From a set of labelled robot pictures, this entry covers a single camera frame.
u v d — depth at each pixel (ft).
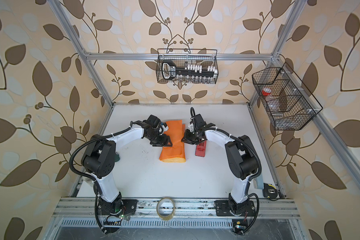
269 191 2.52
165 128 2.89
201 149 2.92
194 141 2.70
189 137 2.71
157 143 2.71
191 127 2.90
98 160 1.62
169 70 2.72
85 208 2.49
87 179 2.42
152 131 2.54
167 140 2.76
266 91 2.64
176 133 3.14
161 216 2.24
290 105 2.38
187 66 2.65
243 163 1.61
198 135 2.31
